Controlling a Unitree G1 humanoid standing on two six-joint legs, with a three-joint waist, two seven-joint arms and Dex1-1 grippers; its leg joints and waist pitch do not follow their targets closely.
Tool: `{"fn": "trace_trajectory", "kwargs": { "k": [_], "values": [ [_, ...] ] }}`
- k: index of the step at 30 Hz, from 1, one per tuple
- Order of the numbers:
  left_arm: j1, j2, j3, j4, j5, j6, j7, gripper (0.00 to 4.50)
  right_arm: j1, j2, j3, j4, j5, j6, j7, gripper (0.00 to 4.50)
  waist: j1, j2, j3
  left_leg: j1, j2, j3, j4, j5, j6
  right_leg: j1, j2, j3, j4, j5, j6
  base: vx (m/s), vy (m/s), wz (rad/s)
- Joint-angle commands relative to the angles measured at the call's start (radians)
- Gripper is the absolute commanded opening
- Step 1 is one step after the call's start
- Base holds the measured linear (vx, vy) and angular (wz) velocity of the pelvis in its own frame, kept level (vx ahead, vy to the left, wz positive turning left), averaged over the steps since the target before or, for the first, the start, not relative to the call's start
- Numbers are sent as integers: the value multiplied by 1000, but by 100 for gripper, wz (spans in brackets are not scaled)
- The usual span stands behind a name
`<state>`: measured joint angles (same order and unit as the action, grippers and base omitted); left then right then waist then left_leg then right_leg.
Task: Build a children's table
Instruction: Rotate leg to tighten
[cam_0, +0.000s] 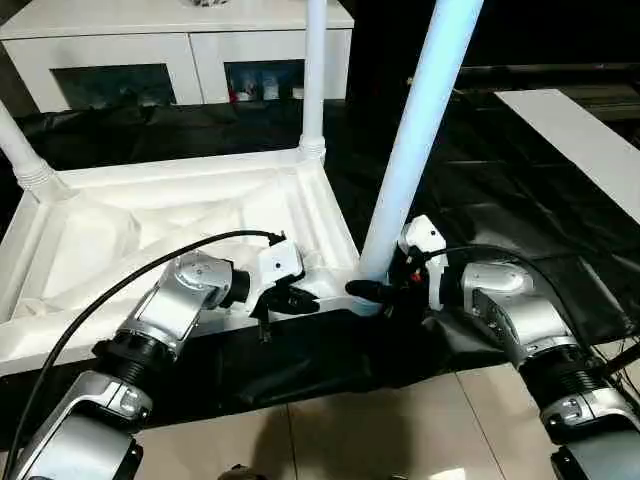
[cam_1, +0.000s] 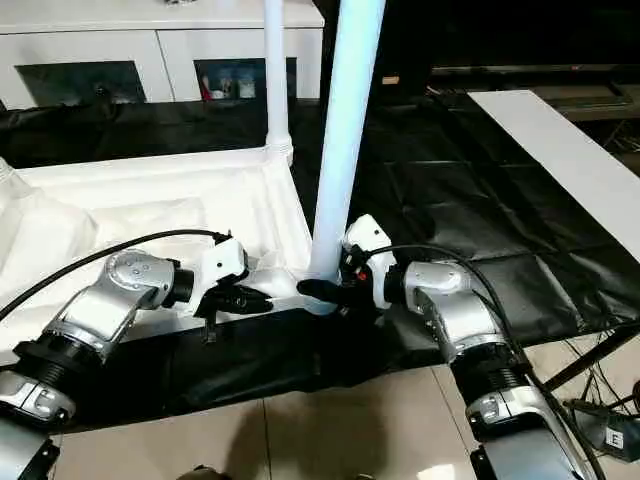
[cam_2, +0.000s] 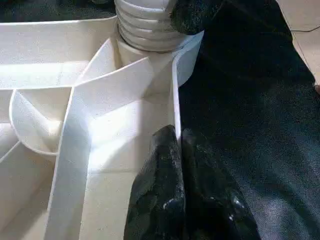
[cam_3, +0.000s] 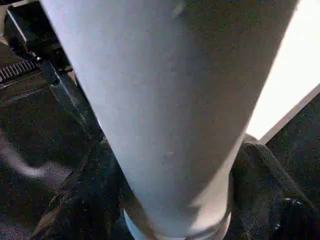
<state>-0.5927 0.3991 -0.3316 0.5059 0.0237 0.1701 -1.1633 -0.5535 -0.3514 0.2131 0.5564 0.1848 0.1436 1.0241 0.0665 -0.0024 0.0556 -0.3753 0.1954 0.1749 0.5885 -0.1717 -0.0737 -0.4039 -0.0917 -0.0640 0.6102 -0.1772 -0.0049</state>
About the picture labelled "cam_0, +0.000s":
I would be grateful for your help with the white flat panel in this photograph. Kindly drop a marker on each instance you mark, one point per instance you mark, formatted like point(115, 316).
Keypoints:
point(575, 140)

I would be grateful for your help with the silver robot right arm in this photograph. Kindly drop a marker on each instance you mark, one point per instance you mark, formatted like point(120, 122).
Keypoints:
point(510, 310)

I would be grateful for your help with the black work mat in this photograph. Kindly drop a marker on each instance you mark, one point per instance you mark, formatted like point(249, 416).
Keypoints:
point(500, 200)

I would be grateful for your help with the white glass-door cabinet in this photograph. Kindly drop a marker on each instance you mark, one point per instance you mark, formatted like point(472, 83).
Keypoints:
point(125, 25)

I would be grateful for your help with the dark bag on cabinet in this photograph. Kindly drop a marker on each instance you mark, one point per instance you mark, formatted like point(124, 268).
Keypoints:
point(200, 3)

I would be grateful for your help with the white plastic table top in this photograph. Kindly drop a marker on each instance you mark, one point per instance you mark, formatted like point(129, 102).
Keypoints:
point(150, 210)

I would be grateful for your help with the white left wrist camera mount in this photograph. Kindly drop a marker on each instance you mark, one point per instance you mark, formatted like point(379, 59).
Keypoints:
point(277, 262)

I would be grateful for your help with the dark thin rod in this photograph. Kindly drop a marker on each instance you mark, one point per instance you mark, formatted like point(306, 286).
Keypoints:
point(627, 352)

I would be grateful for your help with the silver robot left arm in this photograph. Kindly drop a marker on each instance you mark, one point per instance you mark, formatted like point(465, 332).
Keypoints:
point(175, 300)

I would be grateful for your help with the white plastic table leg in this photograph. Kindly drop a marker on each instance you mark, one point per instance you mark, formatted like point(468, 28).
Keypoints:
point(20, 145)
point(314, 75)
point(425, 125)

